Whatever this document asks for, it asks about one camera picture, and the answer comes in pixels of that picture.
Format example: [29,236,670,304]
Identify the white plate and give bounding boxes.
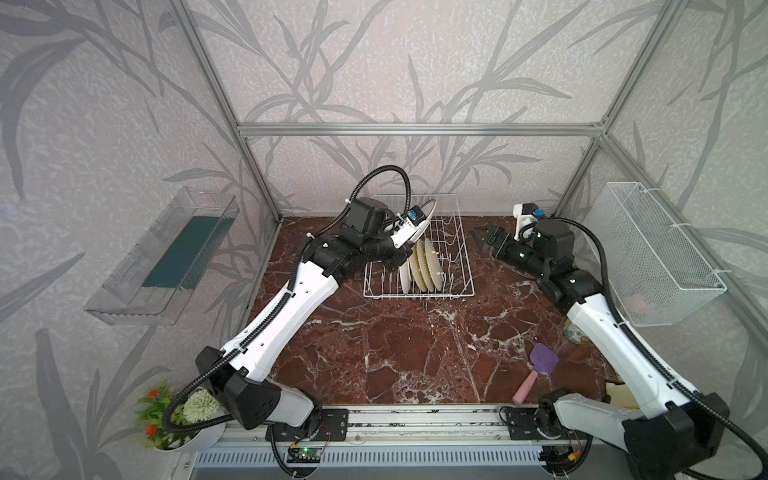
[398,260,412,295]
[410,198,436,243]

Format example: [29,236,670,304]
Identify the beige patterned plate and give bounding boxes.
[408,246,427,292]
[424,239,444,291]
[416,239,435,292]

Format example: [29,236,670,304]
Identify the white wire dish rack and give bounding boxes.
[362,193,475,299]

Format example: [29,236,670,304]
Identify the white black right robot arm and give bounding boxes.
[471,217,767,479]

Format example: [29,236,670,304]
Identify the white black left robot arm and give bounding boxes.
[161,165,426,439]

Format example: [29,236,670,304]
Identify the small round patterned dish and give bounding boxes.
[563,319,591,345]

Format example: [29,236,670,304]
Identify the purple pink spatula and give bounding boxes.
[513,343,559,405]

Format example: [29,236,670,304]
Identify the pink object in basket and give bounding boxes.
[621,294,655,318]

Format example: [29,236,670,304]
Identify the green mat in shelf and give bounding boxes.
[142,216,234,290]

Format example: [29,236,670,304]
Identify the green lit circuit board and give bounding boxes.
[286,444,326,465]

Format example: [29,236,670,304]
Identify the potted artificial flowers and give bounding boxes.
[136,381,225,451]

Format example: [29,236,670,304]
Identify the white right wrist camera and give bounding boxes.
[513,203,545,241]

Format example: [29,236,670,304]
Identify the white mesh wall basket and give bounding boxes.
[584,182,727,327]

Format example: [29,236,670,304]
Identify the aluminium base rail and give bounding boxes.
[178,395,642,478]

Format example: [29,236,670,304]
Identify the clear plastic wall shelf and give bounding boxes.
[85,187,239,326]

